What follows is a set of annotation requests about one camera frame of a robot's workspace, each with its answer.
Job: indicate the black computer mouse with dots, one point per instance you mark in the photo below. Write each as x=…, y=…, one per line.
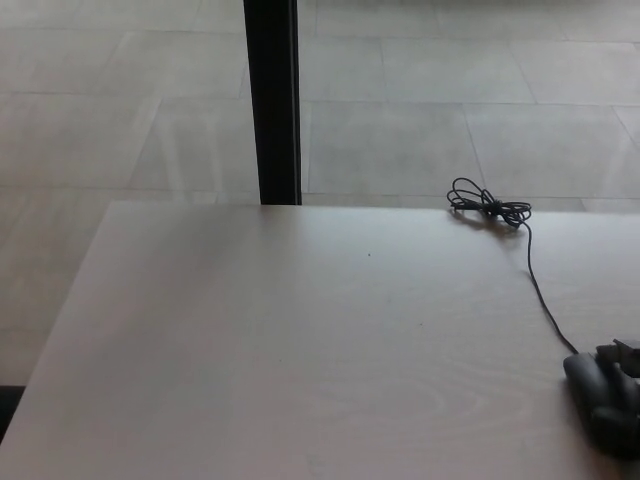
x=580, y=374

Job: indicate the black floor object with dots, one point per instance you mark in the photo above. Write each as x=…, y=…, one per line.
x=7, y=407

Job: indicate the black vertical post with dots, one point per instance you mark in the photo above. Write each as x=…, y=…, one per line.
x=272, y=100

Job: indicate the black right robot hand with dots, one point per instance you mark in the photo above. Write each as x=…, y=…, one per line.
x=625, y=360

